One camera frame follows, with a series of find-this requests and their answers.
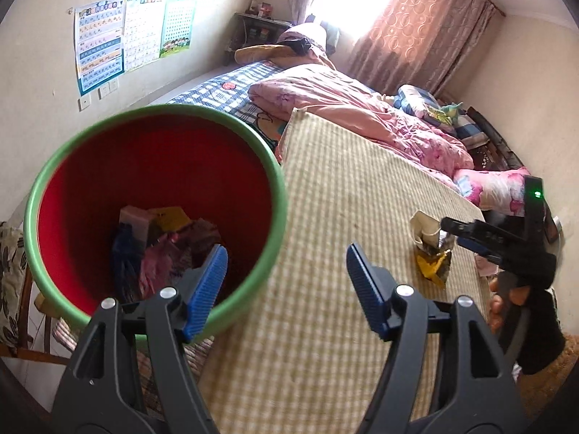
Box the blue white printed pillow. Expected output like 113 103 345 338
393 84 457 127

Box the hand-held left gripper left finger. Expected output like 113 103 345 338
52 244 229 434

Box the beige paper cup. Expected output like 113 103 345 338
411 210 446 250

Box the green stuffed toy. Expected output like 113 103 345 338
425 102 465 125

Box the blue wrapper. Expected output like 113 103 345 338
111 226 145 301

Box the pink floral quilt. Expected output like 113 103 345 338
249 64 476 182

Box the beige striped woven mat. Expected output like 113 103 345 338
199 108 498 434

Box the floral cushion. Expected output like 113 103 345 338
0 221 30 349

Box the pink white wrapper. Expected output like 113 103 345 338
475 255 499 277

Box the dark wooden bedside shelf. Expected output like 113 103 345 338
233 11 295 50

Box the yellow brown pillow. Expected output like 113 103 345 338
234 44 290 64

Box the red bin with green rim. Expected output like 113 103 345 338
24 104 289 336

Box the white chart wall poster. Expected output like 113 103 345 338
123 0 169 73

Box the pale pink box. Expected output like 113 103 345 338
120 205 152 247

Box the person's right forearm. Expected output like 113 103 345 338
516 288 567 374

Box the tan fluffy rug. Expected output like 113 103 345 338
516 332 579 417

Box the person's right hand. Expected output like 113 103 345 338
489 276 511 333

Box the green bordered wall poster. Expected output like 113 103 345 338
158 0 197 59

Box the yellow wrapper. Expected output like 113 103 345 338
415 230 454 288

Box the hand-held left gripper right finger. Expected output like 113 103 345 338
346 243 528 434

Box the blue checked bed sheet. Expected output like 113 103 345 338
165 61 290 150

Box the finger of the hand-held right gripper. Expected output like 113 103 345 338
441 217 487 236
456 234 503 265

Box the blue bordered wall poster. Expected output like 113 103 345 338
73 0 126 97

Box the yellow packet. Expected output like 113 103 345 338
151 207 191 233

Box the brown wooden chair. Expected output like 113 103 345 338
0 260 86 368

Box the maroon wrapper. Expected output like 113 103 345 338
176 219 222 267

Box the pink floral pillow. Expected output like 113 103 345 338
452 167 532 215

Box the dark wooden bed frame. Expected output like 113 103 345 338
452 106 525 173

